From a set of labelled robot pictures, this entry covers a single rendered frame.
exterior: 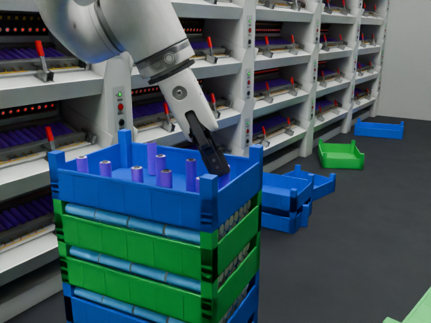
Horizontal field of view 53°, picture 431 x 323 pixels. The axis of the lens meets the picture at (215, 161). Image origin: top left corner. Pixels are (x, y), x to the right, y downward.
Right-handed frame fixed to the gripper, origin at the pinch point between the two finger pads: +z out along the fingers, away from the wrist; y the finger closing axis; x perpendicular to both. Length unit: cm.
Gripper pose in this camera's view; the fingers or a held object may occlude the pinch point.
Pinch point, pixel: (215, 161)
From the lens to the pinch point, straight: 68.0
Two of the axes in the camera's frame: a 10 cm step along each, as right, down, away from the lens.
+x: -9.0, 4.2, 0.6
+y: -0.7, -2.9, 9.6
